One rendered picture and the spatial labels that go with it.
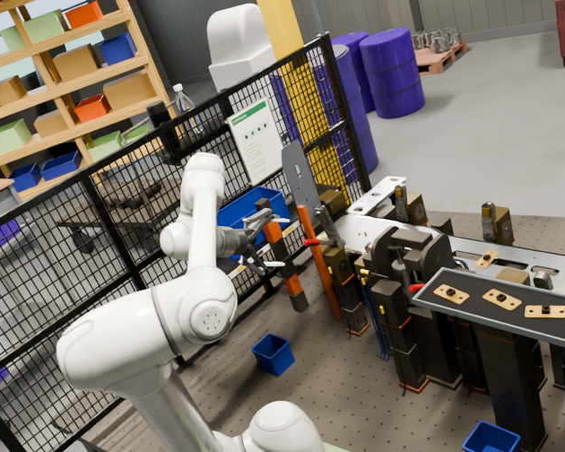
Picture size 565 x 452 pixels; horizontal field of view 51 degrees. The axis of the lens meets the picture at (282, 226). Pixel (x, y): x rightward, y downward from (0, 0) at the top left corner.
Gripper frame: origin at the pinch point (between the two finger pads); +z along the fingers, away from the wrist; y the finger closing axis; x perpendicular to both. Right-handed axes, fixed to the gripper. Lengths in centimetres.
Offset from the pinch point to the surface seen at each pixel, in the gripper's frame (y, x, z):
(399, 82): 120, 225, 341
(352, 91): 91, 184, 230
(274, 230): 0.0, 28.3, 22.4
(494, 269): 0, -51, 37
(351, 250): -2.7, -1.1, 31.9
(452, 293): -3, -60, 1
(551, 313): -2, -82, 3
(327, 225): 5.8, -1.4, 18.4
